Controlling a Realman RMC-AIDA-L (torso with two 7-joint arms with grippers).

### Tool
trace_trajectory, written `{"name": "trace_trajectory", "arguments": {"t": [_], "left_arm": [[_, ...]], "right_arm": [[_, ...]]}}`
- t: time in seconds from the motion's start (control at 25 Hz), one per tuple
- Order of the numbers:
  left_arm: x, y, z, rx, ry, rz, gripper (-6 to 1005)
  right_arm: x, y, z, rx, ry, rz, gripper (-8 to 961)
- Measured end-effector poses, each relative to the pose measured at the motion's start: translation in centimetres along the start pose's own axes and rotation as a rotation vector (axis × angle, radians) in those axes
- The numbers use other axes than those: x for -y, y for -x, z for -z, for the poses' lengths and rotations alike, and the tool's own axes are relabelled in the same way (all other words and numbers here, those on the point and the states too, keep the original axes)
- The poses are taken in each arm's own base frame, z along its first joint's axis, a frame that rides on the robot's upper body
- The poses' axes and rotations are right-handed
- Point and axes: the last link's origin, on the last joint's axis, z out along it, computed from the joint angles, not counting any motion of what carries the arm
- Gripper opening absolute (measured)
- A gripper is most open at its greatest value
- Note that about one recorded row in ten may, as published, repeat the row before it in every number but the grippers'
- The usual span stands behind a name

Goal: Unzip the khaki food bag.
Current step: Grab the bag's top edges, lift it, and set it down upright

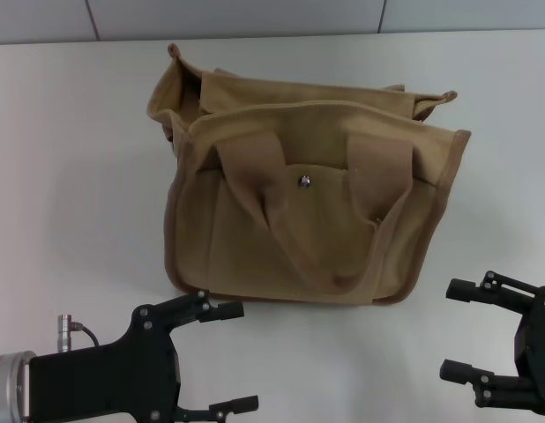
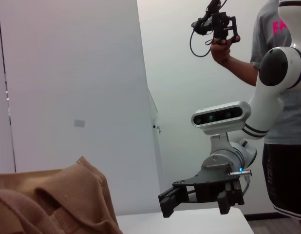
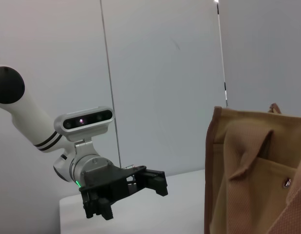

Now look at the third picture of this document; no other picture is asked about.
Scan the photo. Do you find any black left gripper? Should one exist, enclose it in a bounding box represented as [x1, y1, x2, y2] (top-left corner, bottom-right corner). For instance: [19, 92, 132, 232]
[78, 165, 169, 221]

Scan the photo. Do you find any khaki canvas food bag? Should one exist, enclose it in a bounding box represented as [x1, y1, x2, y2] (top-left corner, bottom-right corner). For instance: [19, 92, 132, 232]
[204, 102, 301, 234]

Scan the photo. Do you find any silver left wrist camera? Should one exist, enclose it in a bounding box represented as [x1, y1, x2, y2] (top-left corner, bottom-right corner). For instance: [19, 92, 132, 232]
[54, 106, 114, 160]

